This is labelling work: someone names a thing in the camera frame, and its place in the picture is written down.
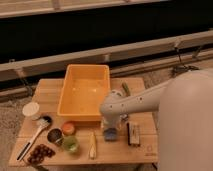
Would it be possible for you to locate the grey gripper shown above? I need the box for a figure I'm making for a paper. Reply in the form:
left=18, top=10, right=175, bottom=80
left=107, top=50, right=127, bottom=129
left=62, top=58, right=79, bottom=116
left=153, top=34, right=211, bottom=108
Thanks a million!
left=101, top=115, right=122, bottom=131

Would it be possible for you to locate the blue sponge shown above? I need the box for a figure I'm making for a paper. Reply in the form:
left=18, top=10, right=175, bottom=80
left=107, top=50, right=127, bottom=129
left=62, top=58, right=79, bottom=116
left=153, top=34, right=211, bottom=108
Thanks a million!
left=103, top=129, right=117, bottom=141

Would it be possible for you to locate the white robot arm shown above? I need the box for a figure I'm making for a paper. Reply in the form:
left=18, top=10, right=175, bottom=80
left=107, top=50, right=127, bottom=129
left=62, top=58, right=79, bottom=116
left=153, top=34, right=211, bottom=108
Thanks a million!
left=100, top=68, right=213, bottom=171

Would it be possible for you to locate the green plastic cup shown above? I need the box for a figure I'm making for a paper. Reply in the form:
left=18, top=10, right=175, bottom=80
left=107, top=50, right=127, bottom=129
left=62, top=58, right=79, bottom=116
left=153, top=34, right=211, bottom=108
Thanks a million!
left=62, top=136, right=79, bottom=154

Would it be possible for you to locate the white plastic cup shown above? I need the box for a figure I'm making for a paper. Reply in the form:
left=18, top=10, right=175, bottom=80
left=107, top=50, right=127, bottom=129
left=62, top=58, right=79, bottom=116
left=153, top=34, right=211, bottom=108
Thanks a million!
left=22, top=102, right=40, bottom=120

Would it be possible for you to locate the brown rectangular box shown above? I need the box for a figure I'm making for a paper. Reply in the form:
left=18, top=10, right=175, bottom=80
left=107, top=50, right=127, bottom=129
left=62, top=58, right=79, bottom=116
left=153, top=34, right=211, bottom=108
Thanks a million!
left=127, top=122, right=140, bottom=146

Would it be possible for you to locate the orange round toy fruit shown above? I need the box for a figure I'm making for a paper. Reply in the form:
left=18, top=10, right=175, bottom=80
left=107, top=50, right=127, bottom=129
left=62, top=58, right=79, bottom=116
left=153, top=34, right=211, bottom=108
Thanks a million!
left=62, top=122, right=75, bottom=135

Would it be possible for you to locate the yellow plastic bin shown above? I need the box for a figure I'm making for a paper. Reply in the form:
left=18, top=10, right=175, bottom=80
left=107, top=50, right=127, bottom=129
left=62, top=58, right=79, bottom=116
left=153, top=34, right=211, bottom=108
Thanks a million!
left=57, top=64, right=110, bottom=121

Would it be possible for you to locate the dark metal can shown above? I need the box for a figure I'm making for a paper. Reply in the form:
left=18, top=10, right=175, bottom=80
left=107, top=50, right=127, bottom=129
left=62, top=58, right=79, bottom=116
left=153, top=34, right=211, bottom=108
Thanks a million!
left=47, top=128, right=63, bottom=146

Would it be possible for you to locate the wooden table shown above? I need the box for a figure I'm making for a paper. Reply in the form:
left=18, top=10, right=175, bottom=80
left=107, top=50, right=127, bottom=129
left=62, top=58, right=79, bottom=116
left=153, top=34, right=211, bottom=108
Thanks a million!
left=8, top=77, right=160, bottom=168

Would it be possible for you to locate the bunch of purple grapes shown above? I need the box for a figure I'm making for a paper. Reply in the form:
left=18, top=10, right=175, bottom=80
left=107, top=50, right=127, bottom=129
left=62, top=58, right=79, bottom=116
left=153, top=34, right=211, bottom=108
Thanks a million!
left=27, top=144, right=55, bottom=164

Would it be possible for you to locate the black cable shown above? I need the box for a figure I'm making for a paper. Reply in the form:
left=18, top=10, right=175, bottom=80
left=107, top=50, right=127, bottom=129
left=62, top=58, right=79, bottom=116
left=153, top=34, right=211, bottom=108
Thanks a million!
left=171, top=44, right=201, bottom=78

